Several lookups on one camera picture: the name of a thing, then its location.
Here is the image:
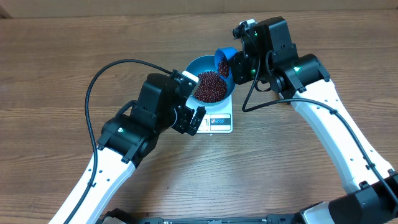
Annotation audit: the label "teal metal bowl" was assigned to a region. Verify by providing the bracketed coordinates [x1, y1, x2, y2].
[186, 55, 235, 99]

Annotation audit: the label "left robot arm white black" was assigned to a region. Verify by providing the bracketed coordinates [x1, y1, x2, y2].
[51, 70, 206, 223]

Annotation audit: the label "red beans in bowl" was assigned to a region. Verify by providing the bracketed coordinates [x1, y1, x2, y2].
[193, 71, 228, 103]

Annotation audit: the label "red beans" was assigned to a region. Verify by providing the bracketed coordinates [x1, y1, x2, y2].
[193, 71, 228, 103]
[218, 57, 229, 78]

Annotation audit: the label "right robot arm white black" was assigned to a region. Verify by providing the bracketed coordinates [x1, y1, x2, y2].
[228, 17, 397, 223]

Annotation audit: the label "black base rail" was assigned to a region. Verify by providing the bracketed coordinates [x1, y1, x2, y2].
[99, 204, 354, 224]

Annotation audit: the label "white digital kitchen scale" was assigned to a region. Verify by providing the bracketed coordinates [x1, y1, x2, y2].
[186, 95, 233, 134]

